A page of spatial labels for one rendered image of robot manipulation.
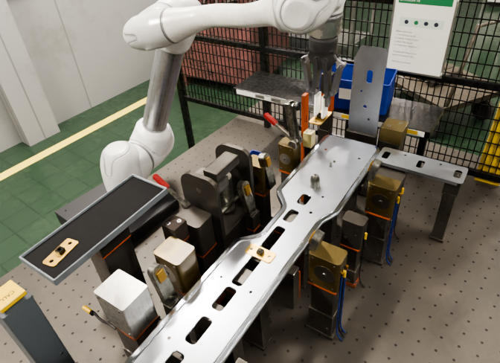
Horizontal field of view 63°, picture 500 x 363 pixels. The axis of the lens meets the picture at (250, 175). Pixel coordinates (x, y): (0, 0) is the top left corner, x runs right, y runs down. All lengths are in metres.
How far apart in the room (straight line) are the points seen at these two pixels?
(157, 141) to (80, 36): 2.75
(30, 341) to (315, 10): 0.96
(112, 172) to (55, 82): 2.72
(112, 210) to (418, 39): 1.28
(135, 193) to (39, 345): 0.43
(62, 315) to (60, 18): 3.12
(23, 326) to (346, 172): 1.03
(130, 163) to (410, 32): 1.19
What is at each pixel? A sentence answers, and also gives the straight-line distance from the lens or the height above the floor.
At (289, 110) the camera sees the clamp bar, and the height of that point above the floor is 1.19.
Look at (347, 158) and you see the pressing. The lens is 1.50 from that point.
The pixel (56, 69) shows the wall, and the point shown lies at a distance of 4.27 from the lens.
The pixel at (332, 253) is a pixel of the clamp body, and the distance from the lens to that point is 1.09.
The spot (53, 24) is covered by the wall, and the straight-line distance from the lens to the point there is 4.22.
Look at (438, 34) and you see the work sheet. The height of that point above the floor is 1.31.
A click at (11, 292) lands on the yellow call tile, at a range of 1.05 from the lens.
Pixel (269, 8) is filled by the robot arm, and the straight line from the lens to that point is 0.94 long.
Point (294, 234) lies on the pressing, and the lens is 1.20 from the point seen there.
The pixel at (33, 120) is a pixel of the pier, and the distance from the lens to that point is 4.09.
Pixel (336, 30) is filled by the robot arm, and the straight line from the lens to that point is 1.09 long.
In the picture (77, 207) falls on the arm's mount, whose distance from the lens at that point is 1.87.
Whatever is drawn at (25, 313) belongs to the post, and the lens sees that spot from 1.07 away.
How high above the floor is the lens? 1.86
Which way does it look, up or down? 37 degrees down
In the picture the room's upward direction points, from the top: 5 degrees counter-clockwise
